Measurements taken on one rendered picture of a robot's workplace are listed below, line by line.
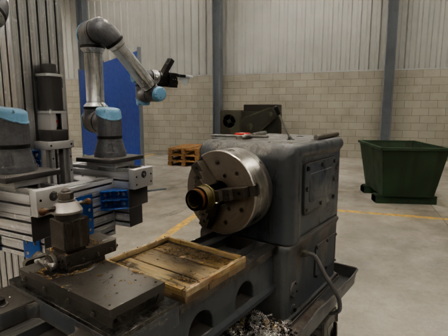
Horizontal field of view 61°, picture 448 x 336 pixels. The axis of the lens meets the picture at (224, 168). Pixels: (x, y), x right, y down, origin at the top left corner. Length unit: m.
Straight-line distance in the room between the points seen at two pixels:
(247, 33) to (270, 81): 1.61
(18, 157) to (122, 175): 0.47
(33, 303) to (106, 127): 0.96
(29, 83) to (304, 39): 10.30
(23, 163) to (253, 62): 10.63
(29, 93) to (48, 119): 0.13
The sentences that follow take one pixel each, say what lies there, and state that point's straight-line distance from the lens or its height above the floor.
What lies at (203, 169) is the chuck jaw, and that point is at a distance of 1.39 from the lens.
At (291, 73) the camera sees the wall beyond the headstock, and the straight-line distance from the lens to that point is 11.52.
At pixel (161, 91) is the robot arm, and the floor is 1.47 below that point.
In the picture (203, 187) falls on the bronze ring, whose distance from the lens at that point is 1.31.
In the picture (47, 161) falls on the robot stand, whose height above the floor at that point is 1.17.
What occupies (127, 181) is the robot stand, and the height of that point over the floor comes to 1.06.
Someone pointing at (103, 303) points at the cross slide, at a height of 0.97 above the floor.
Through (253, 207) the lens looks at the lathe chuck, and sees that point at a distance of 1.33.
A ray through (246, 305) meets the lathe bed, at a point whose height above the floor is 0.71.
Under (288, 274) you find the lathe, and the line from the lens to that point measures 1.55.
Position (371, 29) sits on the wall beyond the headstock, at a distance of 11.62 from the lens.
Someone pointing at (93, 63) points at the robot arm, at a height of 1.60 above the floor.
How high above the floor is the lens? 1.39
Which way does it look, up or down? 9 degrees down
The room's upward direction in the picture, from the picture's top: straight up
